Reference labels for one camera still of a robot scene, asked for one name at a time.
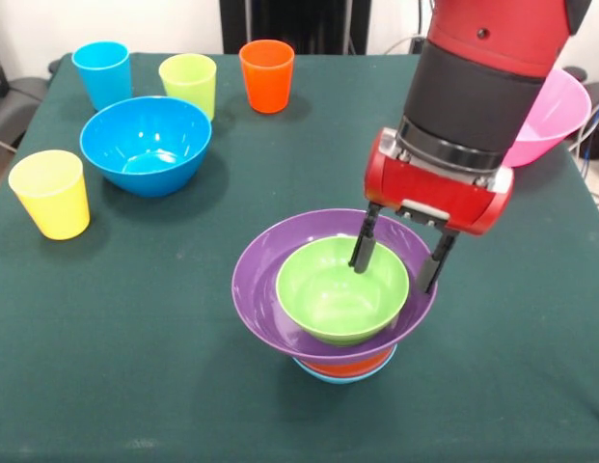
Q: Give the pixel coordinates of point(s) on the yellow plastic cup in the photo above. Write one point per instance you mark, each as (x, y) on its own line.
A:
(53, 202)

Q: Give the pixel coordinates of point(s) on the small green plastic bowl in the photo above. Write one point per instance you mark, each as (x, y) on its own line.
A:
(337, 299)

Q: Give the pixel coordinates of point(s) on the blue plastic cup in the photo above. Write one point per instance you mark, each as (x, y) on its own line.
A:
(106, 77)

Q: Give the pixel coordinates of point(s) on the large blue plastic bowl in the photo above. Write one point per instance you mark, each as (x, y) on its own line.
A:
(144, 144)

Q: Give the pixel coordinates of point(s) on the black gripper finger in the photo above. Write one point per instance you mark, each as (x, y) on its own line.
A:
(362, 241)
(436, 263)

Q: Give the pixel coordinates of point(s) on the small blue plastic bowl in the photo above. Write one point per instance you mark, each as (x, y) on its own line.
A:
(345, 378)

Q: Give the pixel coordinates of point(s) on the lime green plastic cup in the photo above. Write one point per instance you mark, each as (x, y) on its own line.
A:
(188, 82)

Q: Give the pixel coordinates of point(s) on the dark green tablecloth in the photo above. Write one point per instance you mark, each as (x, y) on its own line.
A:
(135, 313)

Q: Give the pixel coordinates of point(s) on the orange plastic cup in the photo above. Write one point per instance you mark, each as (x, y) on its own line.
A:
(266, 82)

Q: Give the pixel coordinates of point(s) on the black power plug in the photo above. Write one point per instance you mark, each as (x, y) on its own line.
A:
(416, 44)

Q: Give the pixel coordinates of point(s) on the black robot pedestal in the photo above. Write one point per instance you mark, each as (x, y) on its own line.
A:
(299, 29)

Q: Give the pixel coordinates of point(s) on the purple plastic bowl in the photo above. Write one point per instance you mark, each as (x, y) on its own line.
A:
(255, 280)

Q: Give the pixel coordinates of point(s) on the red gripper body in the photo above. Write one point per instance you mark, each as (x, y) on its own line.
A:
(434, 193)

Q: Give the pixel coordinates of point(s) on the black chair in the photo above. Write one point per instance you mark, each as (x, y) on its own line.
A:
(14, 106)

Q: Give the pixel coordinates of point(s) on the large pink plastic bowl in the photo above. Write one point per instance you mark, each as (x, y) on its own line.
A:
(554, 116)

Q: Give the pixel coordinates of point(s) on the orange plastic bowl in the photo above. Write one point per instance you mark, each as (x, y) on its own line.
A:
(347, 367)

